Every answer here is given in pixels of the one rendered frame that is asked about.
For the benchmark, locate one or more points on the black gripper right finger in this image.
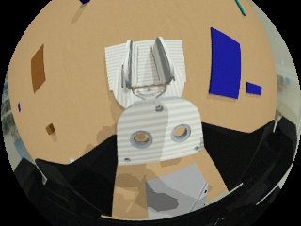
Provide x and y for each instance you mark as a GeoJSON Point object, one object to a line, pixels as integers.
{"type": "Point", "coordinates": [233, 151]}

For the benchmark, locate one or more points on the small brown block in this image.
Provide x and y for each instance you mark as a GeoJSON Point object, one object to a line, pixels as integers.
{"type": "Point", "coordinates": [50, 129]}

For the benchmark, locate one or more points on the blue flat bar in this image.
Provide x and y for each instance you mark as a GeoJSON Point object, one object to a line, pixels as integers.
{"type": "Point", "coordinates": [252, 88]}

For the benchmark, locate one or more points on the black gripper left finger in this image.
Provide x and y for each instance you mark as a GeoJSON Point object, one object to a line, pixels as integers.
{"type": "Point", "coordinates": [91, 176]}

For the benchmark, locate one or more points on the blue flat rectangular plate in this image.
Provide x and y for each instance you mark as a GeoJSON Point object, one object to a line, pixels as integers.
{"type": "Point", "coordinates": [226, 65]}

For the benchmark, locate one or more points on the brown flat square plate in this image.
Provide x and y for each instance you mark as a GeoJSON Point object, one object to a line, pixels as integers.
{"type": "Point", "coordinates": [37, 69]}

